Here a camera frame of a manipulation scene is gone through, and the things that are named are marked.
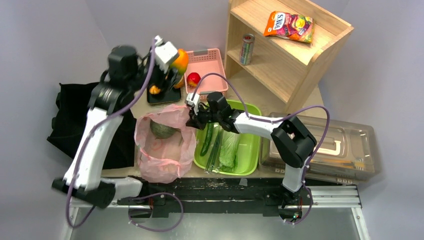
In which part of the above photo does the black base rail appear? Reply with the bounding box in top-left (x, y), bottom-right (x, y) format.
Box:
top-left (67, 177), bottom-right (363, 220)

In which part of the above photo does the red tomato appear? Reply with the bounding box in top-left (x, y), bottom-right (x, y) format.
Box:
top-left (186, 72), bottom-right (201, 88)

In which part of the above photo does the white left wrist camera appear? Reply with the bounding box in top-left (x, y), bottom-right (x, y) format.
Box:
top-left (154, 35), bottom-right (180, 73)

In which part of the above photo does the green plastic tray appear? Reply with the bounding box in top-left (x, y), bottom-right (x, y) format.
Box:
top-left (192, 99), bottom-right (262, 177)

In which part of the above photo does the silver drink can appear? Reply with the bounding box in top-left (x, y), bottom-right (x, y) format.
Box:
top-left (239, 33), bottom-right (255, 66)

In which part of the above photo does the clear plastic toolbox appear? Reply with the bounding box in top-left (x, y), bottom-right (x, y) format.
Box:
top-left (259, 115), bottom-right (381, 185)

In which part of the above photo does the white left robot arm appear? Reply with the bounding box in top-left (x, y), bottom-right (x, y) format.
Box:
top-left (51, 42), bottom-right (180, 209)

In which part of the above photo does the napa cabbage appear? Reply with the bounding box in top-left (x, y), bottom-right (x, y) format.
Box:
top-left (218, 131), bottom-right (241, 173)

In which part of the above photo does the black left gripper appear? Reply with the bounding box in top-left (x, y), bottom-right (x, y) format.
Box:
top-left (129, 46), bottom-right (181, 92)

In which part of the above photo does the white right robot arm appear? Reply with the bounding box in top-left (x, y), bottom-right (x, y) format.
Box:
top-left (185, 91), bottom-right (317, 204)

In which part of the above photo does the orange snack packet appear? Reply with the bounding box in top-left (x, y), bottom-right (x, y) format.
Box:
top-left (262, 11), bottom-right (316, 44)

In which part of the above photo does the orange green mango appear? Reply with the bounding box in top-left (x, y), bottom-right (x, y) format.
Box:
top-left (171, 48), bottom-right (189, 89)

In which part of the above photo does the pink plastic grocery bag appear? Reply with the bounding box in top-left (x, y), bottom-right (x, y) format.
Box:
top-left (134, 104), bottom-right (197, 184)

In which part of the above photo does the black cloth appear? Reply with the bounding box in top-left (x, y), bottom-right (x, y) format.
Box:
top-left (47, 82), bottom-right (136, 170)

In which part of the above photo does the pink perforated plastic basket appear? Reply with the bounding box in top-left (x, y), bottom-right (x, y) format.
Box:
top-left (184, 48), bottom-right (229, 102)

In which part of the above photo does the black rectangular tray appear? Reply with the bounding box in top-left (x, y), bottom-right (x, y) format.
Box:
top-left (147, 87), bottom-right (182, 106)

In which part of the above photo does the green cucumber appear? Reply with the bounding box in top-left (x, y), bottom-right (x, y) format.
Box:
top-left (199, 123), bottom-right (214, 157)

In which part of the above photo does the wooden shelf unit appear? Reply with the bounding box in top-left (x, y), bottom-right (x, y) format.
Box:
top-left (224, 0), bottom-right (354, 113)

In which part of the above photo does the green netted melon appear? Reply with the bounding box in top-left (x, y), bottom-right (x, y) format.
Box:
top-left (149, 120), bottom-right (178, 139)

